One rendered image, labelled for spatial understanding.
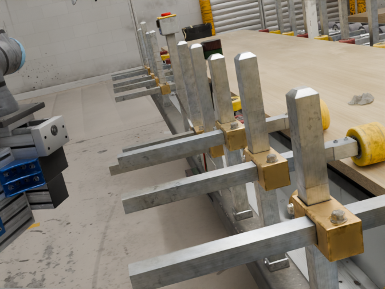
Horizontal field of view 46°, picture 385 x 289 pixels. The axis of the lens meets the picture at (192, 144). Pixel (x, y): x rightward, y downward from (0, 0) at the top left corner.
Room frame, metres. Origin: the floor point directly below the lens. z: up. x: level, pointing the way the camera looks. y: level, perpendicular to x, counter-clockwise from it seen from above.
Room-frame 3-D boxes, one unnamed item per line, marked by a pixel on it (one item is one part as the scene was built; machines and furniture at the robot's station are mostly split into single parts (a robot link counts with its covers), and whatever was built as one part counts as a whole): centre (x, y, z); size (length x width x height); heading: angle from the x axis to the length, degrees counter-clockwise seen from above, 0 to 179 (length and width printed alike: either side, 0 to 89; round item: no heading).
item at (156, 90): (2.54, 0.16, 0.81); 0.43 x 0.03 x 0.04; 97
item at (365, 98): (1.26, -0.51, 0.91); 0.09 x 0.07 x 0.02; 120
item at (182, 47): (1.59, -0.03, 0.90); 0.03 x 0.03 x 0.48; 7
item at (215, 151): (1.32, -0.07, 0.85); 0.13 x 0.06 x 0.05; 7
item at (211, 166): (1.37, -0.04, 0.75); 0.26 x 0.01 x 0.10; 7
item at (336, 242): (0.58, -0.16, 0.95); 0.13 x 0.06 x 0.05; 7
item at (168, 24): (1.85, 0.00, 1.18); 0.07 x 0.07 x 0.08; 7
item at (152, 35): (2.59, 0.10, 0.89); 0.03 x 0.03 x 0.48; 7
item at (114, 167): (1.29, 0.04, 0.84); 0.43 x 0.03 x 0.04; 97
